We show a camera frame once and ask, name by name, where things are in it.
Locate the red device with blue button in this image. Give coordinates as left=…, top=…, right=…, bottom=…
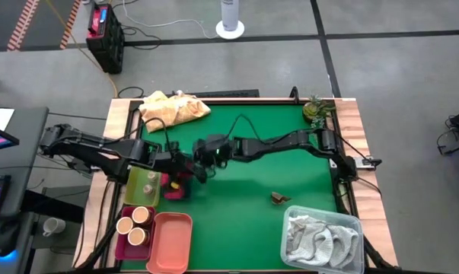
left=85, top=2, right=110, bottom=40

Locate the teal plastic tray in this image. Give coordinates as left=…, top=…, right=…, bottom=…
left=159, top=170, right=194, bottom=202

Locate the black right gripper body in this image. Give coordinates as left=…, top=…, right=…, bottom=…
left=193, top=133, right=232, bottom=168

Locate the black computer mouse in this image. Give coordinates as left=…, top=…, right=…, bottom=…
left=0, top=218, right=21, bottom=263

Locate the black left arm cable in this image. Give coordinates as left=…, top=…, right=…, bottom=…
left=139, top=116, right=171, bottom=153

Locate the magenta plastic tray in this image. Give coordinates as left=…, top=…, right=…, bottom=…
left=114, top=205, right=157, bottom=262

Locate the cardboard spice can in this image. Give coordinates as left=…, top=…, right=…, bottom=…
left=115, top=215, right=135, bottom=236
left=127, top=226, right=150, bottom=247
left=132, top=205, right=153, bottom=225

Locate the yellow checked cloth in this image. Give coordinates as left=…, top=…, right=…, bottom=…
left=139, top=90, right=212, bottom=133

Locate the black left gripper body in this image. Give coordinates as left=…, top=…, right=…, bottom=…
left=161, top=142, right=199, bottom=183

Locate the clear plastic bin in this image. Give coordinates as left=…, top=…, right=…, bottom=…
left=280, top=205, right=365, bottom=274

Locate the brown paper packet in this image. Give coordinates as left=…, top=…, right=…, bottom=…
left=270, top=191, right=292, bottom=206

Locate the white mug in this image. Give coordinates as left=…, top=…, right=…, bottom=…
left=42, top=217, right=67, bottom=238

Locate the small potted succulent plant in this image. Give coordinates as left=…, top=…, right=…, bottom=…
left=302, top=94, right=336, bottom=129

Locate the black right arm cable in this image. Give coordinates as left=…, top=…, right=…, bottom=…
left=227, top=113, right=266, bottom=142

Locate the black floor cable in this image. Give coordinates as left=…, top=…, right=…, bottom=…
left=120, top=24, right=164, bottom=51

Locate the green table mat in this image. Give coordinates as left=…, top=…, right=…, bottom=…
left=121, top=103, right=339, bottom=272

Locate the black battery box red top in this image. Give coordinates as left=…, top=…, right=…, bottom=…
left=84, top=2, right=126, bottom=75

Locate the lime green plastic tray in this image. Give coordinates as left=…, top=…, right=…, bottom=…
left=124, top=166, right=162, bottom=208

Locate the dark grey desk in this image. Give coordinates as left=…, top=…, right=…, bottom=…
left=0, top=106, right=50, bottom=274

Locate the salmon orange plastic tray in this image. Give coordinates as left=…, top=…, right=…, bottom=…
left=145, top=212, right=194, bottom=274

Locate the yellow floor cable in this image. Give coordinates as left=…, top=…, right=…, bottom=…
left=44, top=0, right=119, bottom=98

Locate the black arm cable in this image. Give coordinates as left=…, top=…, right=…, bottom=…
left=227, top=113, right=266, bottom=142
left=139, top=116, right=171, bottom=153

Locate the grey towel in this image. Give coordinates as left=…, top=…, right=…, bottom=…
left=285, top=215, right=360, bottom=267

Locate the white tower fan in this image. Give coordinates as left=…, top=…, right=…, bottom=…
left=215, top=0, right=246, bottom=40

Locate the white floor cable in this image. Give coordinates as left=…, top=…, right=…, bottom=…
left=120, top=0, right=218, bottom=40

